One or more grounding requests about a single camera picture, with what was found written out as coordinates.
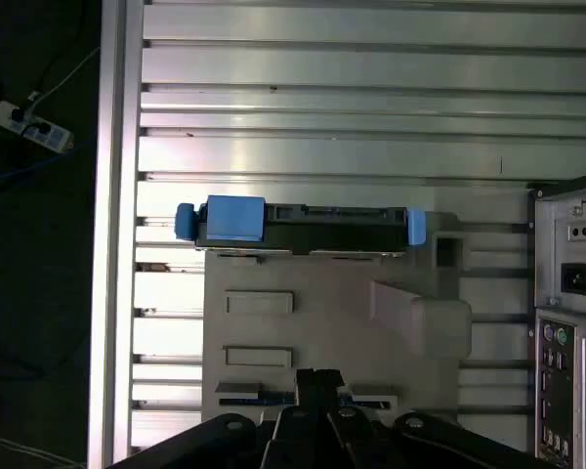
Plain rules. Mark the aluminium table edge rail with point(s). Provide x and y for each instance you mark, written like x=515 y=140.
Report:
x=117 y=234

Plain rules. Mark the silver PC case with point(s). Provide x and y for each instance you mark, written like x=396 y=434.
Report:
x=566 y=303

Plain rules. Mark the RAM stick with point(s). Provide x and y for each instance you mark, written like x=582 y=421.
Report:
x=254 y=401

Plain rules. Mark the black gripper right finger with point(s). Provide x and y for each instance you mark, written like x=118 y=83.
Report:
x=351 y=432

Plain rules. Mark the white power strip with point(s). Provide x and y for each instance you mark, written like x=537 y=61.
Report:
x=29 y=124

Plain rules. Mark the grey parts rack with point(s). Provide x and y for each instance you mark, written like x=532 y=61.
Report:
x=332 y=322

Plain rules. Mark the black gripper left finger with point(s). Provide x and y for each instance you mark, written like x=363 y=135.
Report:
x=287 y=430

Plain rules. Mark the hard disk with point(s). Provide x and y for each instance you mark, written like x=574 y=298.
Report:
x=332 y=229

